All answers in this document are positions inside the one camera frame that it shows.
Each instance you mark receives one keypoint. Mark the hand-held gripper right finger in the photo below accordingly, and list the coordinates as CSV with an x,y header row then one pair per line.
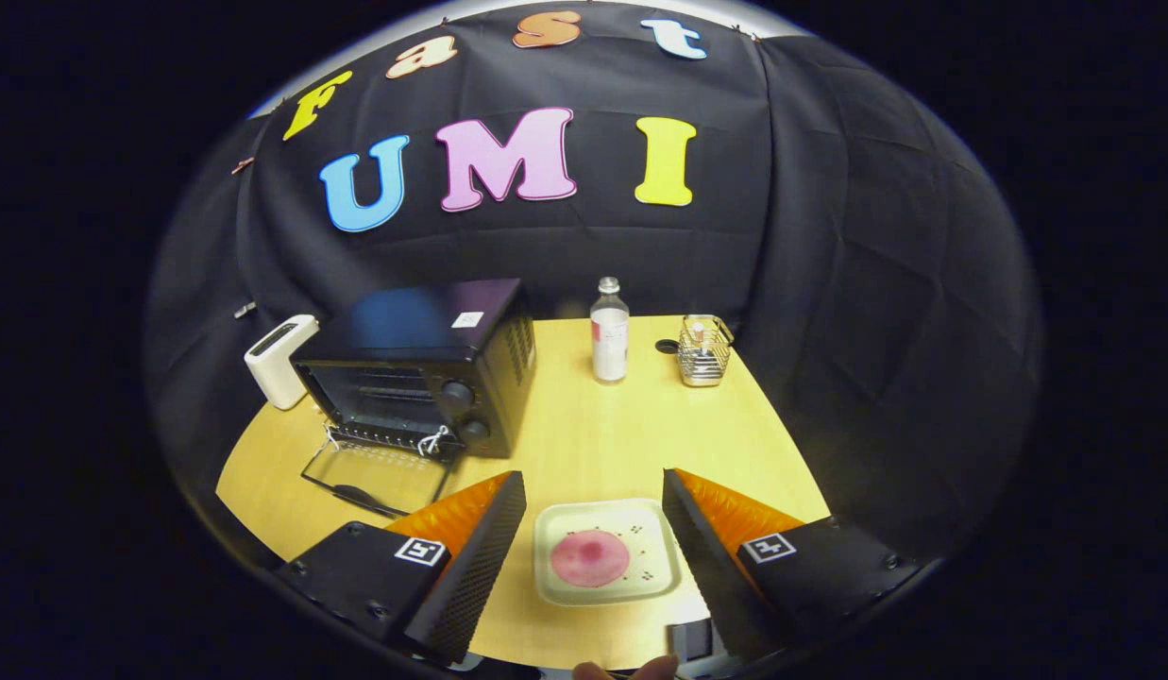
x,y
711,576

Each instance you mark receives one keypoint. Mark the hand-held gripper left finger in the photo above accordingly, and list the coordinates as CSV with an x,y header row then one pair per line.
x,y
475,576

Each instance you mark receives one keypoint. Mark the cream square plate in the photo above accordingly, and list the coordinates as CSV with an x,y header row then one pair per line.
x,y
645,529

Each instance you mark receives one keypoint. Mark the pink round meat slice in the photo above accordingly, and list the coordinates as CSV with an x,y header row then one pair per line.
x,y
588,562

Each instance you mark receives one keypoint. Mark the black toaster oven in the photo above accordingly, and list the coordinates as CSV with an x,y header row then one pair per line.
x,y
423,321

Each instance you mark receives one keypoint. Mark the white boxy toaster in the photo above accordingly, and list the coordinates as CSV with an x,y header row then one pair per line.
x,y
277,364

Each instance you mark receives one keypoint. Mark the clear bottle with red label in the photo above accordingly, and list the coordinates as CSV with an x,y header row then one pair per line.
x,y
610,349

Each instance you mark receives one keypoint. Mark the white cloth clip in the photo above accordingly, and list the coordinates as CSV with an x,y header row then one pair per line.
x,y
245,310

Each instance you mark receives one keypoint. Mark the black backdrop cloth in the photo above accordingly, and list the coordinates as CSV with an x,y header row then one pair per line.
x,y
782,189

